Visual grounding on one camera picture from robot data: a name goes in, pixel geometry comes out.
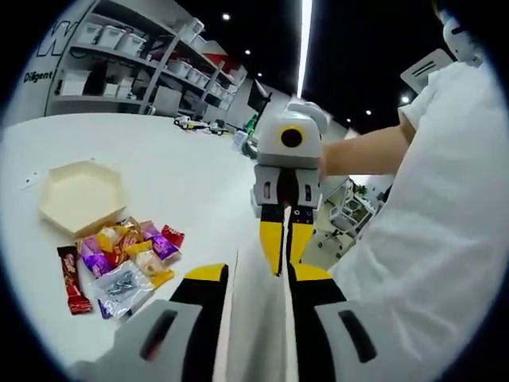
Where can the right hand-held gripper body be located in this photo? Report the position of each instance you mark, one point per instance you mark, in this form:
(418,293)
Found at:
(270,147)

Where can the white carton box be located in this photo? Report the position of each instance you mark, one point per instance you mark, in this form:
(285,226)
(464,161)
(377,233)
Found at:
(73,83)

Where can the small red food packet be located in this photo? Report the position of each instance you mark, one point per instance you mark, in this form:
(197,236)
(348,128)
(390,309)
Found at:
(173,235)

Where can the dark red food bar packet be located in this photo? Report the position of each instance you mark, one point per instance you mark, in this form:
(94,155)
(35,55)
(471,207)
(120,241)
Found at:
(73,278)

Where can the small purple food packet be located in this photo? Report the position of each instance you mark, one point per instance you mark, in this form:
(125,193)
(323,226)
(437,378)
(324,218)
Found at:
(105,309)

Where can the row of white storage boxes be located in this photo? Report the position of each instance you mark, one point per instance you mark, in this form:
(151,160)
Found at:
(109,36)

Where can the grey panel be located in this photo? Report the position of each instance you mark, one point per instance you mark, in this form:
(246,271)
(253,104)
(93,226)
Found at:
(167,99)

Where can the green bottle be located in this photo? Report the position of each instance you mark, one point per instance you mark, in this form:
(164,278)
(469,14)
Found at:
(252,121)

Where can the grey metal shelf rack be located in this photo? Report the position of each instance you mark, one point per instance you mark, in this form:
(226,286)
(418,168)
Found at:
(159,71)

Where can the long ceiling light strip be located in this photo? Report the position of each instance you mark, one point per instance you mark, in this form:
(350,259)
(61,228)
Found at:
(305,40)

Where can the yellow pastry food packet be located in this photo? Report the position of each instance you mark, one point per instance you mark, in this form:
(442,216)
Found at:
(149,266)
(106,240)

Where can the ceiling spot lights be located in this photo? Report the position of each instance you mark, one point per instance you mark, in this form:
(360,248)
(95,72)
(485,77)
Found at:
(226,16)

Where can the black curved device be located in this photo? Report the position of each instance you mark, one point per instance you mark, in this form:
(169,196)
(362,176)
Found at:
(248,149)

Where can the small orange food packet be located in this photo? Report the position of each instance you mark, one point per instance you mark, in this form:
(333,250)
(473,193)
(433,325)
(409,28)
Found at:
(130,227)

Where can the white yellow small device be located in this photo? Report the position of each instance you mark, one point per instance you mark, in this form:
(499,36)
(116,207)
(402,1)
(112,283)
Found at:
(187,123)

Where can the red orange wafer food packet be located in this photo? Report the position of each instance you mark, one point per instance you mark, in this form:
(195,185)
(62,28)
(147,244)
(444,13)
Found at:
(119,250)

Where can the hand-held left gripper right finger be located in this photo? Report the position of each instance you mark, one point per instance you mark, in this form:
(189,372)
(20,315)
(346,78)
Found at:
(318,294)

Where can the purple pink food packet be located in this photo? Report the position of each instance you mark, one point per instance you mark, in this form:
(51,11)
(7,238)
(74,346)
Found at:
(161,246)

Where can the clear grey food packet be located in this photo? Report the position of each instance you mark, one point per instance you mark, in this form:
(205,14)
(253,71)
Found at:
(119,284)

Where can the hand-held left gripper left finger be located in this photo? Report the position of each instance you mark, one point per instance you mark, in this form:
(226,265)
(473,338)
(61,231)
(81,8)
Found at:
(195,294)

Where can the white food tongs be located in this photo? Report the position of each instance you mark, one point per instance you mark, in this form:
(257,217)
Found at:
(291,342)

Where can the white logo column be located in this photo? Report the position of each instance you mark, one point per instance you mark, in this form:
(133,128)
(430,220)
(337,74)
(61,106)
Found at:
(40,103)

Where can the large purple gold food packet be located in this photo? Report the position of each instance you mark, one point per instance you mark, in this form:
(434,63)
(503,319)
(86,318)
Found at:
(95,260)

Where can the white slotted ceiling panel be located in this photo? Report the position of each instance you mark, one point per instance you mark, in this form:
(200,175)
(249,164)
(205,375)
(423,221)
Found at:
(425,71)

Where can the person in white shirt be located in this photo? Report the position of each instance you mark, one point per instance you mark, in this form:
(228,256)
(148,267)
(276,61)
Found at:
(437,238)

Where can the cream hexagonal container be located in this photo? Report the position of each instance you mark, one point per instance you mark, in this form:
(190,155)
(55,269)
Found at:
(79,191)

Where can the red box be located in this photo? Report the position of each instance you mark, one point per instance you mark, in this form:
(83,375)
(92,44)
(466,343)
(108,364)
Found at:
(220,61)

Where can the white office chair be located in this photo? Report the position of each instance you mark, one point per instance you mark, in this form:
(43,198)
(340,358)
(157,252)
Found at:
(350,211)

